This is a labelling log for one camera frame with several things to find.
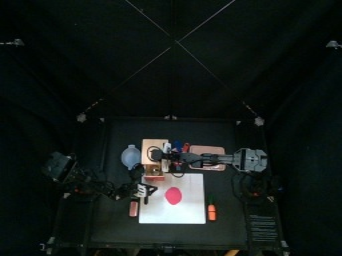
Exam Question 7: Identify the red drawer with wooden knob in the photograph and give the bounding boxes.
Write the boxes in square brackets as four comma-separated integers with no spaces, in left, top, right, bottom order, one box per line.
[143,162,167,183]

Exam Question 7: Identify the flat red dough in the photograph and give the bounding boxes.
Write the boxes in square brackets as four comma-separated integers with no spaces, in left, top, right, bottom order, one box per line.
[165,186,185,206]

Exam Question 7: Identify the light blue bowl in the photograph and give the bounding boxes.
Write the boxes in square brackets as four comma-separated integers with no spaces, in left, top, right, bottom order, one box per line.
[120,144,143,171]

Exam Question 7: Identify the small rectangular toy block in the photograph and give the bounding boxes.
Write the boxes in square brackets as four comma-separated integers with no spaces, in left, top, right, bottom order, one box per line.
[128,199,140,218]

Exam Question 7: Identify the brown wooden tray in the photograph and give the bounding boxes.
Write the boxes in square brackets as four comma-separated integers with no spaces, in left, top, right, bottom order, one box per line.
[189,144,227,172]

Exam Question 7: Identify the white cutting board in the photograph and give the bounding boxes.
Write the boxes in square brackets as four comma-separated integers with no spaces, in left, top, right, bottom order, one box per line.
[138,172,209,225]

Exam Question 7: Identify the orange toy carrot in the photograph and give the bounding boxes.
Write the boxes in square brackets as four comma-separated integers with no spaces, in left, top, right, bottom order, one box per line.
[207,194,218,222]

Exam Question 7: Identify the black printed label plate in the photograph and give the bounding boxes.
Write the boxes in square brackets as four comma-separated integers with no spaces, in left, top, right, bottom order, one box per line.
[247,213,279,248]

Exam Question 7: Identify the thin diagonal bracing cord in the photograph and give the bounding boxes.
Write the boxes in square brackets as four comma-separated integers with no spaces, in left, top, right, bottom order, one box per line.
[123,0,262,118]
[82,0,237,116]

